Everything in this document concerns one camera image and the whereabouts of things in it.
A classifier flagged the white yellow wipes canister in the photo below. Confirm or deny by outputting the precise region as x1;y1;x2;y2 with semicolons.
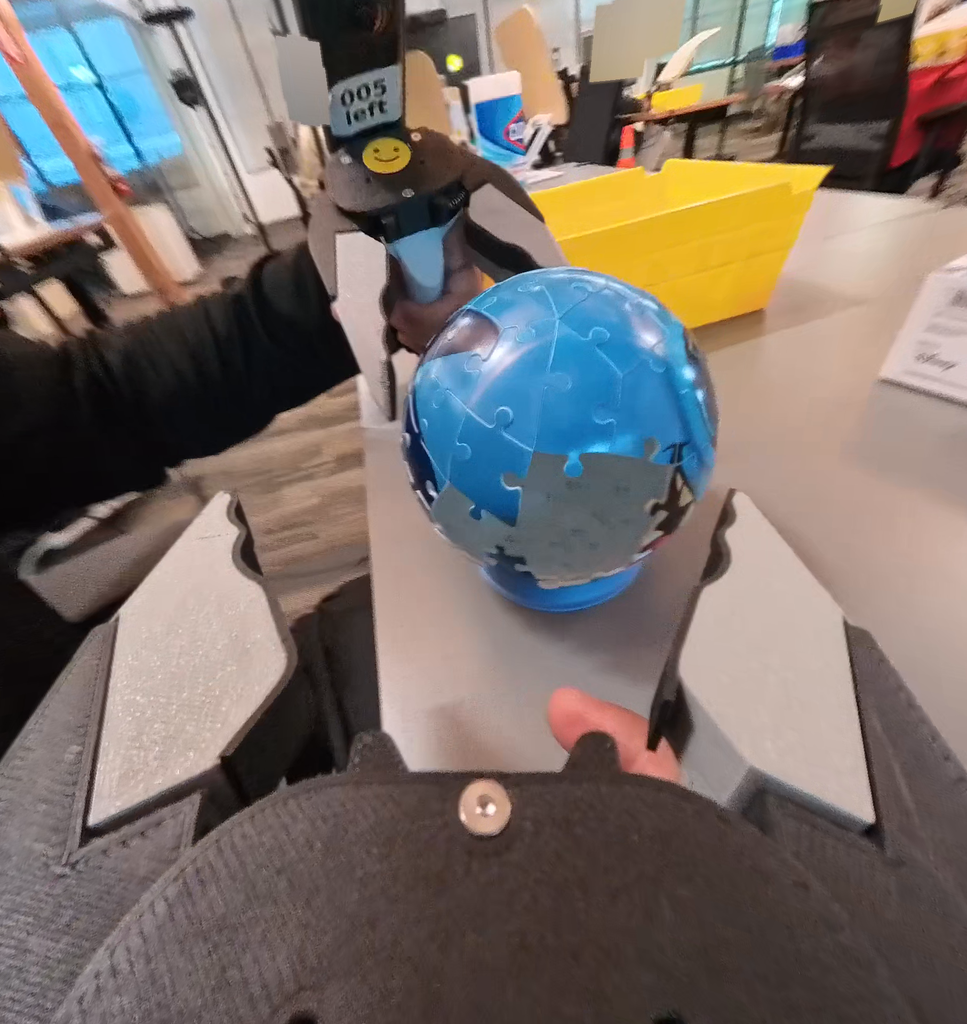
469;72;534;171

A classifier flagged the black chair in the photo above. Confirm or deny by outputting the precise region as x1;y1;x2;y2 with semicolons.
794;0;918;163

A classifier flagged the wooden beam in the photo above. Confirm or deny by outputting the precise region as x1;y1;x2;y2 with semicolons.
0;0;190;307

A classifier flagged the yellow plastic bin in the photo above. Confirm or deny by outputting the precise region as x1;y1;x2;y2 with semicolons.
525;158;835;331

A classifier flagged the blue ball stand ring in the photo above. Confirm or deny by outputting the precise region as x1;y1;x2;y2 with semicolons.
479;550;646;614

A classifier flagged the person's right hand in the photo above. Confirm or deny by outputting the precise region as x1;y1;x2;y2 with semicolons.
547;688;684;785

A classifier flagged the brown background table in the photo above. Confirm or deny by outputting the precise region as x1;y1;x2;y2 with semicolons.
642;90;750;163

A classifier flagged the white blue puzzle box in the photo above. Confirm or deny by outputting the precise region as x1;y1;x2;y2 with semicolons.
877;242;967;414

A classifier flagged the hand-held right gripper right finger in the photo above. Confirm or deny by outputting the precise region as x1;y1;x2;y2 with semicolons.
647;490;878;833

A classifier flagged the brown board sheet holder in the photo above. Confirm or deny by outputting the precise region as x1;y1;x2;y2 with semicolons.
493;4;574;131
403;48;454;142

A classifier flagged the person's left forearm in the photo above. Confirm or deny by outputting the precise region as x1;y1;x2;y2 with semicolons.
0;244;362;529

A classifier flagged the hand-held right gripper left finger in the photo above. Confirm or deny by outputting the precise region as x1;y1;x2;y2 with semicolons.
85;492;299;833

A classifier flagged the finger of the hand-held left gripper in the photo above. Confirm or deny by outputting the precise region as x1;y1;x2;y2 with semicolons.
469;190;562;270
333;230;398;422

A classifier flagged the blue puzzle ball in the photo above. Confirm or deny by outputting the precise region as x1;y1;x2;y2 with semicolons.
402;268;722;590

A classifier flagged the person's left hand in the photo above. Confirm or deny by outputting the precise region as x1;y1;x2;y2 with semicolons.
386;266;486;357

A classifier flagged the red chair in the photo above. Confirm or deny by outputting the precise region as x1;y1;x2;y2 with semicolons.
890;44;967;171

